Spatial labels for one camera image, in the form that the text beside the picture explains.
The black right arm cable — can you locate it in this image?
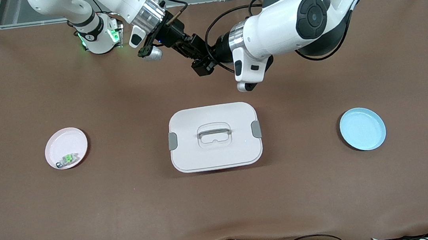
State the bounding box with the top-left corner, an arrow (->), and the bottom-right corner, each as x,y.
150,0 -> 191,28

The white lidded storage box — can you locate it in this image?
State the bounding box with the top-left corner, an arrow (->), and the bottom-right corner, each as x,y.
165,100 -> 266,175

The green push-button switch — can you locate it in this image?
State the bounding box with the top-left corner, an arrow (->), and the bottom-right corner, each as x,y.
55,152 -> 81,169

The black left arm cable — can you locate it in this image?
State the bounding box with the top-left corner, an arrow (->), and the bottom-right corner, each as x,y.
200,0 -> 355,76

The grey box lid handle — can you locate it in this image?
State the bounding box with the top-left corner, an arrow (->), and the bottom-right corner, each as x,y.
197,127 -> 232,139

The blue round plate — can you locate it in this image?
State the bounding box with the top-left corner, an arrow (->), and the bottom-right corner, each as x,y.
337,105 -> 388,153

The pink round plate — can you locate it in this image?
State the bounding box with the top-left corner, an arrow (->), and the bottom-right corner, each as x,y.
43,126 -> 91,172

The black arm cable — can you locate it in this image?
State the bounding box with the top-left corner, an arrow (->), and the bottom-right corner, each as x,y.
150,0 -> 191,28
200,0 -> 355,76

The brown table mat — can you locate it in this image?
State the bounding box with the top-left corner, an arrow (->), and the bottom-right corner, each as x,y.
0,0 -> 428,240

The grey box latch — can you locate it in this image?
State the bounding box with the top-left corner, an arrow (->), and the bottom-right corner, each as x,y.
167,132 -> 179,151
250,120 -> 263,139

